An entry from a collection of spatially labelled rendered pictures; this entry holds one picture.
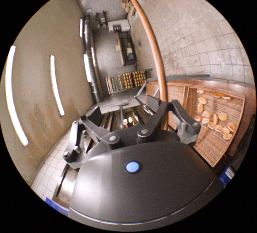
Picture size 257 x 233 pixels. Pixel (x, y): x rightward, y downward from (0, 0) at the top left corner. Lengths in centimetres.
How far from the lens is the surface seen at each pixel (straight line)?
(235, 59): 136
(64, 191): 91
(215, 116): 81
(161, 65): 28
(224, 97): 73
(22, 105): 134
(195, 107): 98
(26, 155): 132
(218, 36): 147
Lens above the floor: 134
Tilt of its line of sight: 3 degrees down
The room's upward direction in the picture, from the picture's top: 103 degrees counter-clockwise
